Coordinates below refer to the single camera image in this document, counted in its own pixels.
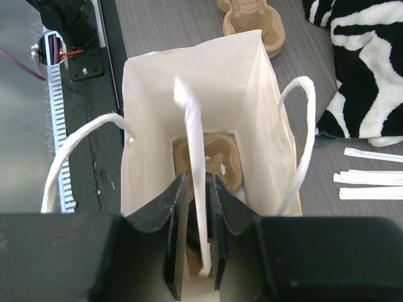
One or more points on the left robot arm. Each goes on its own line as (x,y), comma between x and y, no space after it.
(67,18)

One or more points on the cardboard cup carrier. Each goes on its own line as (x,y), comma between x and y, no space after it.
(222,158)
(241,16)

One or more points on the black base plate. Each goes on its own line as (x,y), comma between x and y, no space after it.
(95,163)

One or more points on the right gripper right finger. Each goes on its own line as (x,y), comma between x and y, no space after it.
(279,258)

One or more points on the zebra print pillow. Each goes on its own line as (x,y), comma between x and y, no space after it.
(366,37)

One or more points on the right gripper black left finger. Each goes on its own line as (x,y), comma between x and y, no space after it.
(98,256)

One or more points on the white straw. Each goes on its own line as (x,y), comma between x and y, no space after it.
(353,152)
(372,178)
(196,157)
(371,193)

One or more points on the brown paper bag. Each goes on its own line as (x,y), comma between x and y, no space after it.
(234,83)

